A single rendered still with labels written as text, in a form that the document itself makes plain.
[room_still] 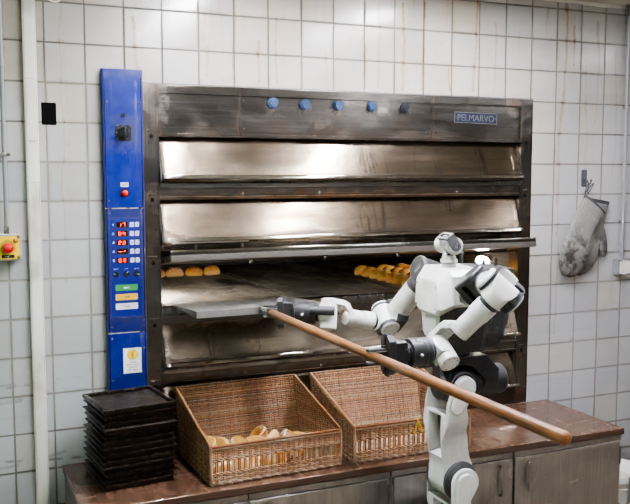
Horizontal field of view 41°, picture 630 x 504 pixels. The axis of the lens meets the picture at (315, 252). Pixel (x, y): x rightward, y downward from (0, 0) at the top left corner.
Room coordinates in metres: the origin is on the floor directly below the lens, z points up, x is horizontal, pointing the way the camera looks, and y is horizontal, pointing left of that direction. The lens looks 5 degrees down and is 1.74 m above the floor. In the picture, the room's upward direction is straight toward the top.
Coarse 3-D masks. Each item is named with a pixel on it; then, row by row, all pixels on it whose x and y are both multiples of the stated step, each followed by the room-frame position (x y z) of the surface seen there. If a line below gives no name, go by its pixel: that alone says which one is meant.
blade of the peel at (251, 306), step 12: (240, 300) 3.69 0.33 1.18; (252, 300) 3.69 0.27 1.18; (264, 300) 3.69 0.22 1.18; (276, 300) 3.69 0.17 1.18; (288, 300) 3.69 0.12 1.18; (300, 300) 3.69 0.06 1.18; (312, 300) 3.59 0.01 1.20; (192, 312) 3.30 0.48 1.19; (204, 312) 3.26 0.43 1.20; (216, 312) 3.28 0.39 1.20; (228, 312) 3.30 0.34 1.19; (240, 312) 3.32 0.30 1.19; (252, 312) 3.34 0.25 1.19
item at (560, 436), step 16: (288, 320) 3.08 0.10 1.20; (320, 336) 2.82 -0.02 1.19; (336, 336) 2.74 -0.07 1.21; (352, 352) 2.61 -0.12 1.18; (400, 368) 2.33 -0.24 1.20; (432, 384) 2.17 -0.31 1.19; (448, 384) 2.12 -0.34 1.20; (464, 400) 2.04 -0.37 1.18; (480, 400) 1.99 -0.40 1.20; (512, 416) 1.87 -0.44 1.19; (528, 416) 1.84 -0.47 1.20; (544, 432) 1.77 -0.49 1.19; (560, 432) 1.73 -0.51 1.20
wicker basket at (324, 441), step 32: (224, 384) 3.56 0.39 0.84; (256, 384) 3.62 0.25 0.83; (288, 384) 3.68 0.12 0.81; (192, 416) 3.25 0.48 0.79; (224, 416) 3.52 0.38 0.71; (256, 416) 3.58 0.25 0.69; (288, 416) 3.63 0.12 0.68; (320, 416) 3.45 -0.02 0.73; (192, 448) 3.25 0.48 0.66; (224, 448) 3.07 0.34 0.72; (256, 448) 3.13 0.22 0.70; (288, 448) 3.18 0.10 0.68; (320, 448) 3.25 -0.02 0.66; (224, 480) 3.10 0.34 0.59
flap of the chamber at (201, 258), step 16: (176, 256) 3.37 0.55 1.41; (192, 256) 3.39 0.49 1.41; (208, 256) 3.42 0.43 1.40; (224, 256) 3.45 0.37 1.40; (240, 256) 3.47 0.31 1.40; (256, 256) 3.50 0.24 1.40; (272, 256) 3.53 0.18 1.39; (288, 256) 3.56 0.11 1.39; (304, 256) 3.61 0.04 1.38; (320, 256) 3.71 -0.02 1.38; (336, 256) 3.81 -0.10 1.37
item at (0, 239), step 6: (0, 234) 3.18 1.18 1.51; (6, 234) 3.19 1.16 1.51; (12, 234) 3.20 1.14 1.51; (18, 234) 3.20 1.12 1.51; (0, 240) 3.18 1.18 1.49; (6, 240) 3.18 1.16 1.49; (12, 240) 3.19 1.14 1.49; (18, 240) 3.20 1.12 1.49; (0, 246) 3.17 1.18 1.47; (18, 246) 3.20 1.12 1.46; (0, 252) 3.17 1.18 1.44; (12, 252) 3.19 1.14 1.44; (18, 252) 3.20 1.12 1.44; (0, 258) 3.17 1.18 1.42; (6, 258) 3.18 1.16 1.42; (12, 258) 3.19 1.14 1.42; (18, 258) 3.20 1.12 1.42
